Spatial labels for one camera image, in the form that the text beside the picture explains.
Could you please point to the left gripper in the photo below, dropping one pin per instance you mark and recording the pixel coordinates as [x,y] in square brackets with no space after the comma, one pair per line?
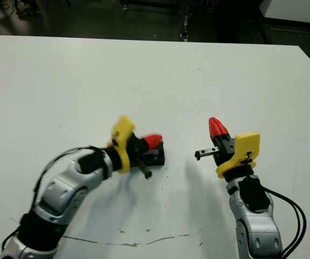
[122,140]

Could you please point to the black hoist stand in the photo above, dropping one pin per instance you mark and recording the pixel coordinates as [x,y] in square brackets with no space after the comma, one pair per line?
[184,32]

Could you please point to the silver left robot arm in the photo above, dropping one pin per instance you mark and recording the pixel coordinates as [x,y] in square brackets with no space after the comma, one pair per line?
[60,194]

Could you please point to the black camera box lid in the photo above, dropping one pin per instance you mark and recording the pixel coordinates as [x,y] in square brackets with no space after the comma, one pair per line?
[157,159]

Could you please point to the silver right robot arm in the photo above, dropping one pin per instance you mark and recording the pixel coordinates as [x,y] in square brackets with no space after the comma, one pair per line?
[260,232]

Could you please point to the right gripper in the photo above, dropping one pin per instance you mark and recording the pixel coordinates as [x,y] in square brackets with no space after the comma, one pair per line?
[245,151]

